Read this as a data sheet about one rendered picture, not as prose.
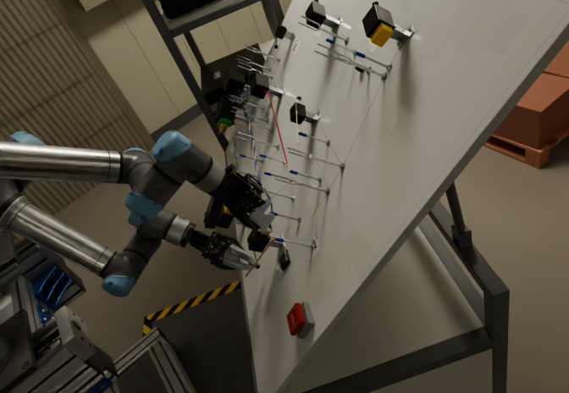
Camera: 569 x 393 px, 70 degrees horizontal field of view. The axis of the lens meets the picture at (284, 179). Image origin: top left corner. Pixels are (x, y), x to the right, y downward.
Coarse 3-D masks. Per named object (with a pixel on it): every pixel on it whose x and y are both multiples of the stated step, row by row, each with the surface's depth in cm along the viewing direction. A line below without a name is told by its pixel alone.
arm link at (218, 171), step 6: (216, 162) 90; (216, 168) 89; (222, 168) 91; (210, 174) 88; (216, 174) 89; (222, 174) 90; (204, 180) 88; (210, 180) 89; (216, 180) 89; (222, 180) 91; (198, 186) 90; (204, 186) 89; (210, 186) 89; (216, 186) 90
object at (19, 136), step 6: (18, 132) 108; (24, 132) 108; (12, 138) 106; (18, 138) 106; (24, 138) 106; (30, 138) 107; (36, 138) 108; (42, 144) 109; (18, 180) 102; (24, 180) 104; (30, 180) 107; (18, 186) 102; (24, 186) 105
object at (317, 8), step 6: (312, 6) 108; (318, 6) 110; (306, 12) 112; (312, 12) 107; (318, 12) 108; (324, 12) 109; (312, 18) 108; (318, 18) 111; (324, 18) 108; (330, 18) 112; (312, 24) 110; (324, 24) 112; (330, 24) 114; (336, 24) 113
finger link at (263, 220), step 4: (252, 212) 98; (256, 212) 98; (252, 216) 99; (256, 216) 99; (260, 216) 99; (264, 216) 99; (268, 216) 99; (272, 216) 99; (252, 220) 98; (256, 220) 100; (260, 220) 100; (264, 220) 100; (268, 220) 100; (272, 220) 100; (260, 224) 100; (264, 224) 101; (268, 224) 101; (260, 228) 100; (264, 228) 101; (268, 228) 103; (268, 232) 103
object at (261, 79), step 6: (252, 78) 138; (258, 78) 135; (264, 78) 137; (252, 84) 136; (258, 84) 133; (264, 84) 134; (252, 90) 134; (258, 90) 138; (264, 90) 135; (270, 90) 140; (276, 90) 138; (282, 90) 139; (258, 96) 136; (264, 96) 136; (276, 96) 140
